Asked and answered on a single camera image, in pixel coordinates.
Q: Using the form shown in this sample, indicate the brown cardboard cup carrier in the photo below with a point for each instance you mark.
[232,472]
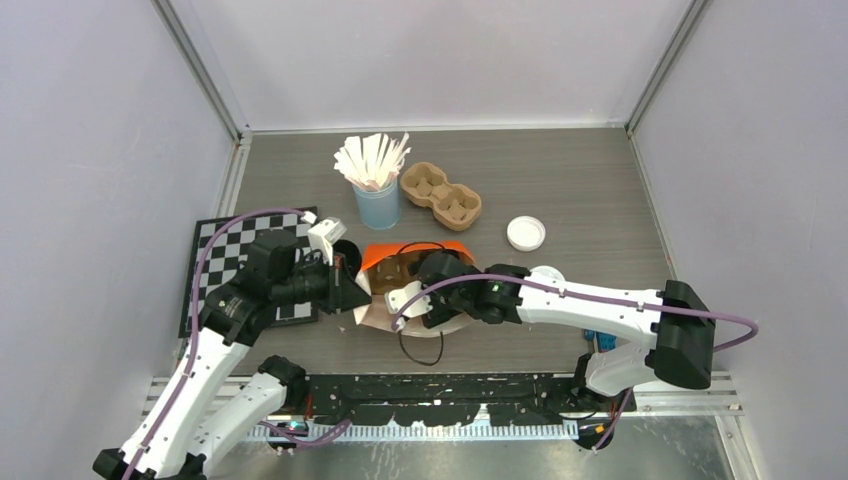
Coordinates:
[454,205]

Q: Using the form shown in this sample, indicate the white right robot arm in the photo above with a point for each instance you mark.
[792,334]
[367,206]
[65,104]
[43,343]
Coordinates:
[666,334]

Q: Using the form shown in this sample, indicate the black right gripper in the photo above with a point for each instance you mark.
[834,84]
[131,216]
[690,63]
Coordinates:
[440,311]

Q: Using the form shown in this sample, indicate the white wooden stir sticks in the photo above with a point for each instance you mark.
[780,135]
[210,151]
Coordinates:
[372,163]

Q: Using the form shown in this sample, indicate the light blue cup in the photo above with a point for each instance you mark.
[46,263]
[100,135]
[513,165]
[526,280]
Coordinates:
[379,210]

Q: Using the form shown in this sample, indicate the stack of white lids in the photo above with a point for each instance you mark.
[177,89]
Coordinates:
[525,233]

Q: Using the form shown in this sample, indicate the blue toy block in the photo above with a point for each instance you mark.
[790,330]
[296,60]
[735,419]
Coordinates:
[602,342]

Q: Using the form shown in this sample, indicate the black white chessboard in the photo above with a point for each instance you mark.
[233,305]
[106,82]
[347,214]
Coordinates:
[229,253]

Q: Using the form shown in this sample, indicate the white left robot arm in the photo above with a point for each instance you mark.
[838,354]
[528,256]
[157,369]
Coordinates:
[178,440]

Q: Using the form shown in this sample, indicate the white coffee cup lid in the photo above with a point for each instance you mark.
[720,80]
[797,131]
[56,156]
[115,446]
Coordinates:
[550,270]

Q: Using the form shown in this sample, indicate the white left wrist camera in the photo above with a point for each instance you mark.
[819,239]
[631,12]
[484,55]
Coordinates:
[323,235]

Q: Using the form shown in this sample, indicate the orange paper bag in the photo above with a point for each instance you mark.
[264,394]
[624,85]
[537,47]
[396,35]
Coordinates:
[376,315]

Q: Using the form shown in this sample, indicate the single brown cup carrier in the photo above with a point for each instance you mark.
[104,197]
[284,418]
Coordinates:
[394,272]

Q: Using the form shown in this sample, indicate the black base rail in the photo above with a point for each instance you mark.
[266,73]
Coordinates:
[508,399]

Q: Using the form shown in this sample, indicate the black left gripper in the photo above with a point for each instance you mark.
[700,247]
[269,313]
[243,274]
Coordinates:
[344,291]

